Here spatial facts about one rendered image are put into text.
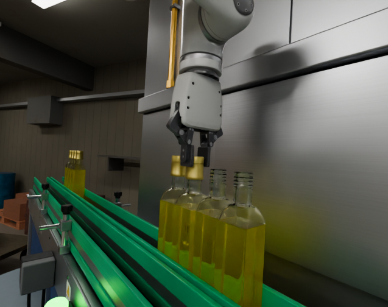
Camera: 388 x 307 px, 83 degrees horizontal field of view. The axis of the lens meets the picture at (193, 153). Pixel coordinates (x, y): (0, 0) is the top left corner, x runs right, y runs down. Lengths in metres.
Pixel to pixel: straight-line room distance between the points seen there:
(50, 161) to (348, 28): 5.55
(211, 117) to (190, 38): 0.15
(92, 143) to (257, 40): 4.25
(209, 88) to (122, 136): 3.72
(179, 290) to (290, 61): 0.45
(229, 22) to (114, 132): 3.94
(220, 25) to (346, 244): 0.39
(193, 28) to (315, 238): 0.42
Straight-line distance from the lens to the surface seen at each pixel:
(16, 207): 4.74
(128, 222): 0.79
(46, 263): 0.83
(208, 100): 0.43
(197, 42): 0.44
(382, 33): 0.46
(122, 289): 0.41
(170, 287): 0.43
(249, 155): 0.49
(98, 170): 4.50
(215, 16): 0.40
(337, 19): 0.52
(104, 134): 4.43
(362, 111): 0.42
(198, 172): 0.41
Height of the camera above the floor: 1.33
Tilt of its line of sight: 1 degrees up
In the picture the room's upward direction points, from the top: 3 degrees clockwise
